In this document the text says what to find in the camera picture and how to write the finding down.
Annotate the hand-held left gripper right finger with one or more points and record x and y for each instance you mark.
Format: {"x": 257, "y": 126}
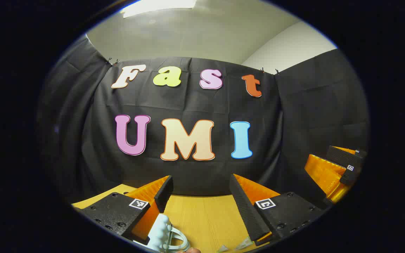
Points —
{"x": 244, "y": 211}

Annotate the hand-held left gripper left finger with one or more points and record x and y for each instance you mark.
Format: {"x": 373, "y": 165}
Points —
{"x": 164, "y": 196}

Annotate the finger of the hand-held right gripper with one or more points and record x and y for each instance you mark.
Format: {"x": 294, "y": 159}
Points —
{"x": 348, "y": 160}
{"x": 325, "y": 175}

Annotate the light blue suitcase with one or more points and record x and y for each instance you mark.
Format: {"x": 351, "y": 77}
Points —
{"x": 162, "y": 232}

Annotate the black backdrop cloth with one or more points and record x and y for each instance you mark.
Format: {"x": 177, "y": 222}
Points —
{"x": 195, "y": 102}

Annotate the ceiling light panel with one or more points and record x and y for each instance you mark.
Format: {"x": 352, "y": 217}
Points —
{"x": 156, "y": 7}

